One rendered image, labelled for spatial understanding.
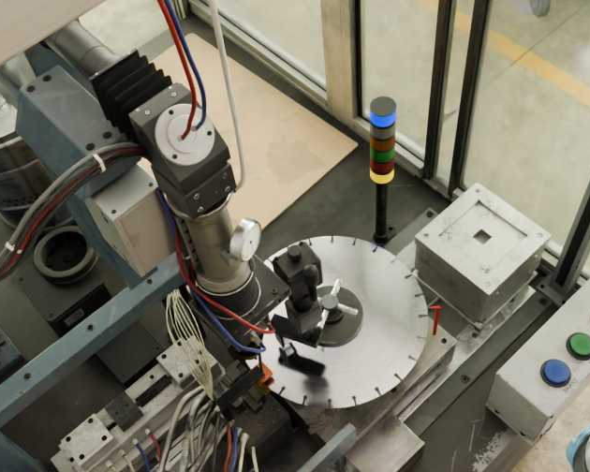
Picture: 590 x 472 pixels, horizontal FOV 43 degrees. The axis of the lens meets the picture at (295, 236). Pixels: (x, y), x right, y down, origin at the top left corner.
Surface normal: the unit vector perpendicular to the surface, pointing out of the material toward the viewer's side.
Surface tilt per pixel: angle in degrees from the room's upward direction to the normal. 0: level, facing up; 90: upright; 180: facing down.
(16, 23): 90
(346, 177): 0
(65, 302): 0
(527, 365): 0
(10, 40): 90
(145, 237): 90
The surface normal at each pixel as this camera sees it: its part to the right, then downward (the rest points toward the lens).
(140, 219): 0.67, 0.59
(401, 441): -0.08, -0.54
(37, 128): -0.67, 0.23
